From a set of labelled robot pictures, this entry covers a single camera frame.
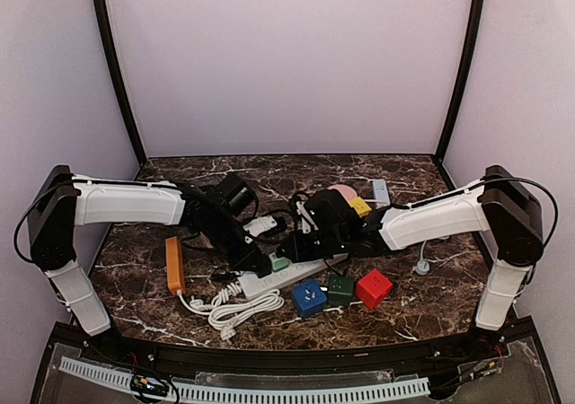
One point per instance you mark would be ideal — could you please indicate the black frame post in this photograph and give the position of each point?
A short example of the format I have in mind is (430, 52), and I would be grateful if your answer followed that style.
(112, 60)
(463, 70)

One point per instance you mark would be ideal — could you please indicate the pink plug adapter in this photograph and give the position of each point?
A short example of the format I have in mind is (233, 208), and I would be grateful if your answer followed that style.
(346, 191)

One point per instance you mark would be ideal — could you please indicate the mint green cube adapter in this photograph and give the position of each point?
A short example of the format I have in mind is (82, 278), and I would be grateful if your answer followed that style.
(278, 262)

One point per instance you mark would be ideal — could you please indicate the grey blue power strip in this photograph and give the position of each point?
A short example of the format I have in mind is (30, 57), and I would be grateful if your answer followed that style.
(380, 191)

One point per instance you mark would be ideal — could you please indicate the red cube socket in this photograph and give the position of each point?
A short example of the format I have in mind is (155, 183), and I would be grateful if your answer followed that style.
(373, 288)

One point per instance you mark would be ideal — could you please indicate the left black frame post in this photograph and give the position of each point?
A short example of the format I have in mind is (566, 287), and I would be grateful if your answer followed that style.
(112, 60)

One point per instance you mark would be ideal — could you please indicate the yellow cube socket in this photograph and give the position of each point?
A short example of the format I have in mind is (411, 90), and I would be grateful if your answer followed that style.
(360, 206)

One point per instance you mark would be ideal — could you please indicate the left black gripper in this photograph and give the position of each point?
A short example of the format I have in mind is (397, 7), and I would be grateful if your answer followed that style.
(245, 251)

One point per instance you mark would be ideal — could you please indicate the white slotted cable duct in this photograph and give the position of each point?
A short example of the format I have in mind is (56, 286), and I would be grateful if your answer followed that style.
(184, 392)

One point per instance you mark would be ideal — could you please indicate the blue cube socket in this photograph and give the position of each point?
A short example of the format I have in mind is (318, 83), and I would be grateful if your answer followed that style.
(308, 299)

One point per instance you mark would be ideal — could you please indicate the white power strip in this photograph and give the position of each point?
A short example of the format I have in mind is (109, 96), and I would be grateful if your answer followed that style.
(253, 286)

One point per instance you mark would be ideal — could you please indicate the orange power strip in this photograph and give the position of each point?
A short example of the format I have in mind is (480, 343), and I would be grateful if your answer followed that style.
(174, 266)

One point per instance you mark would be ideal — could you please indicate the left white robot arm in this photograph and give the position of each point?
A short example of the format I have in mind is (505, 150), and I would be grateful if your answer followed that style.
(68, 204)

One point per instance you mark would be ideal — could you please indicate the beige cube socket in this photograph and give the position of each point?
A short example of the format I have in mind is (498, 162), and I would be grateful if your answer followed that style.
(207, 243)

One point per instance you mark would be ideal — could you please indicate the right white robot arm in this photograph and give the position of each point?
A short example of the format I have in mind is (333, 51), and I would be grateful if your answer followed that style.
(499, 213)

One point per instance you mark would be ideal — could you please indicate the dark green cube socket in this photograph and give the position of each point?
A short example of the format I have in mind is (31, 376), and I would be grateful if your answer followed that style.
(340, 290)

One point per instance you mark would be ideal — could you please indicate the small circuit board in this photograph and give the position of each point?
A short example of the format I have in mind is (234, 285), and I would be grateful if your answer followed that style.
(149, 386)

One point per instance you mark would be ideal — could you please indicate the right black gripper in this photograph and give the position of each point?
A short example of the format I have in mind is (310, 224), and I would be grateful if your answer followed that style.
(301, 243)

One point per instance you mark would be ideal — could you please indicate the right black frame post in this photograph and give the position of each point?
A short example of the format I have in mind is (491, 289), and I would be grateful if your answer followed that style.
(463, 70)

